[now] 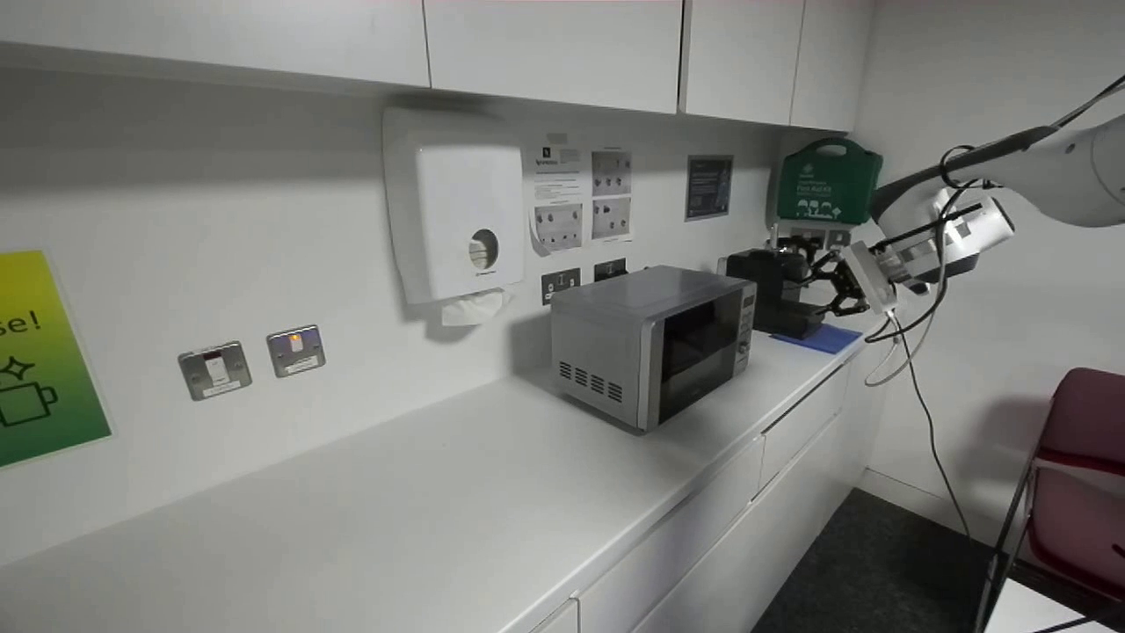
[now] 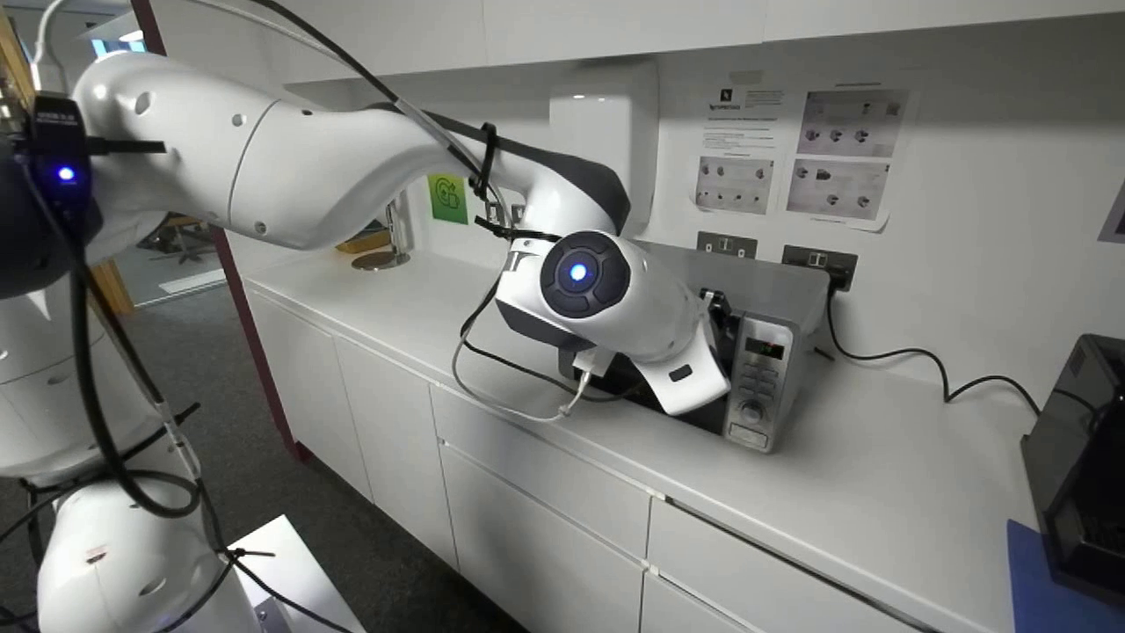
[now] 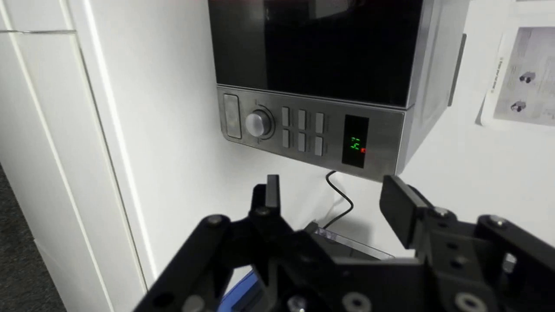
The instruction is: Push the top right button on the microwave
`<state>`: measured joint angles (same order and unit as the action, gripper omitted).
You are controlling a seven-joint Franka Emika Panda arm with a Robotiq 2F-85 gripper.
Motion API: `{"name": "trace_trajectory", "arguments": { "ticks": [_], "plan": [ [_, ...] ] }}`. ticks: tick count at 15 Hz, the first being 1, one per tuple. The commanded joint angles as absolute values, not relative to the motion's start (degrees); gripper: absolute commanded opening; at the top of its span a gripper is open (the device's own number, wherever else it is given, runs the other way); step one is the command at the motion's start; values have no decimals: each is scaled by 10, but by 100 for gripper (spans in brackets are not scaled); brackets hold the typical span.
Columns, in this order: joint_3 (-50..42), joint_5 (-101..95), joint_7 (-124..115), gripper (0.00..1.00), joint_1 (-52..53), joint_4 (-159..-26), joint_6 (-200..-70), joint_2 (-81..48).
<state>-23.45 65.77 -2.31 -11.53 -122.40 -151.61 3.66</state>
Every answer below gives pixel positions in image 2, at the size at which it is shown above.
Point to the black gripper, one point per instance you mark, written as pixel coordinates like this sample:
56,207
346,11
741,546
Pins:
718,329

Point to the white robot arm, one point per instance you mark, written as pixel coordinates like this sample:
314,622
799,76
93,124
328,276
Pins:
291,161

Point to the silver microwave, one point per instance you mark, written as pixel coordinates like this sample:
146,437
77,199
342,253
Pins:
768,375

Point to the white instruction poster with header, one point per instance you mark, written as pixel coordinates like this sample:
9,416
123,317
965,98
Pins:
737,153

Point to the white poster two photos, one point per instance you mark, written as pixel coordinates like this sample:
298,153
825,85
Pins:
844,158

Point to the white paper towel dispenser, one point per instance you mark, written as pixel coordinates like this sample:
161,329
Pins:
597,133

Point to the white base cabinet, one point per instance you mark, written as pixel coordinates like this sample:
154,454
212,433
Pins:
529,515

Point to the green yellow poster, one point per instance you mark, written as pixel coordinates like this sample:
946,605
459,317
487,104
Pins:
448,199

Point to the black countertop appliance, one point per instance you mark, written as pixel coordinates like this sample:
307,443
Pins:
1082,458

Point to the blue mat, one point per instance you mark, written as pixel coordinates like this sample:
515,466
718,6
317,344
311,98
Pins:
1042,583

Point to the white robot stand platform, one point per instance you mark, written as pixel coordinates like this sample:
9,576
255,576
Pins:
298,580

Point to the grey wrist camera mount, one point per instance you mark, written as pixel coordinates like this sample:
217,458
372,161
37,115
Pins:
679,377

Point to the silver wall socket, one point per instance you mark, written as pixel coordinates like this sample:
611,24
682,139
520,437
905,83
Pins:
726,243
819,265

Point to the white wall cabinets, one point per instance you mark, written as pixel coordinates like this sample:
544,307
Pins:
585,30

